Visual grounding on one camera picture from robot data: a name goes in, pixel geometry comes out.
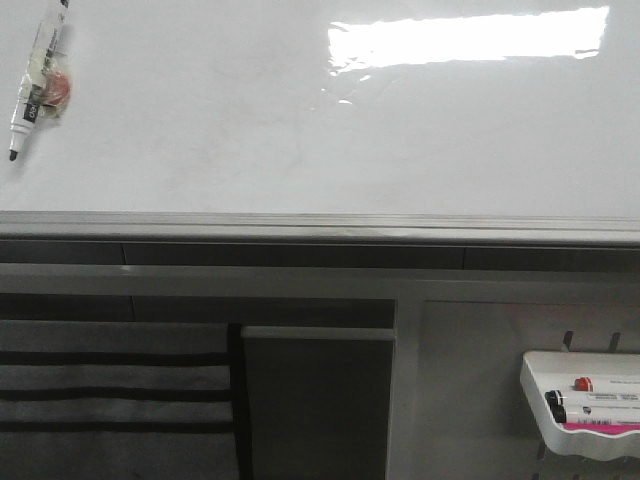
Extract black whiteboard marker with tape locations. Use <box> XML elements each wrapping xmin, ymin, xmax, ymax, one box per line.
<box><xmin>9</xmin><ymin>0</ymin><xmax>69</xmax><ymax>162</ymax></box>

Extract dark grey panel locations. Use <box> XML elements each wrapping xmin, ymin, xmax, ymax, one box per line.
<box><xmin>243</xmin><ymin>327</ymin><xmax>394</xmax><ymax>479</ymax></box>

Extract upper black capped marker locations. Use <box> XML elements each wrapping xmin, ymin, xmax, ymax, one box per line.
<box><xmin>544</xmin><ymin>390</ymin><xmax>639</xmax><ymax>408</ymax></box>

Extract black capped marker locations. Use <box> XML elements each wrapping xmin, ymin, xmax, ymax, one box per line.
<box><xmin>550</xmin><ymin>405</ymin><xmax>639</xmax><ymax>425</ymax></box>
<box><xmin>544</xmin><ymin>390</ymin><xmax>639</xmax><ymax>408</ymax></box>

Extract grey black striped fabric organizer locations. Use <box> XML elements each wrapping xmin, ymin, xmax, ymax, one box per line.
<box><xmin>1</xmin><ymin>320</ymin><xmax>253</xmax><ymax>479</ymax></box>

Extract lower black capped marker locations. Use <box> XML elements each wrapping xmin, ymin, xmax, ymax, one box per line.
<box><xmin>550</xmin><ymin>405</ymin><xmax>639</xmax><ymax>425</ymax></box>

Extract red capped marker in tray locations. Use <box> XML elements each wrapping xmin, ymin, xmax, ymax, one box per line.
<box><xmin>574</xmin><ymin>376</ymin><xmax>640</xmax><ymax>394</ymax></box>

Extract white plastic marker tray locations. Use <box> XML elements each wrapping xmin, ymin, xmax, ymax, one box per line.
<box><xmin>520</xmin><ymin>351</ymin><xmax>639</xmax><ymax>461</ymax></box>

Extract pink eraser in tray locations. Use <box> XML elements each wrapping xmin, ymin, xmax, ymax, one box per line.
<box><xmin>562</xmin><ymin>423</ymin><xmax>639</xmax><ymax>435</ymax></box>

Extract white whiteboard with grey frame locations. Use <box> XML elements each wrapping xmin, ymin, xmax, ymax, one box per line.
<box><xmin>1</xmin><ymin>1</ymin><xmax>639</xmax><ymax>245</ymax></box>

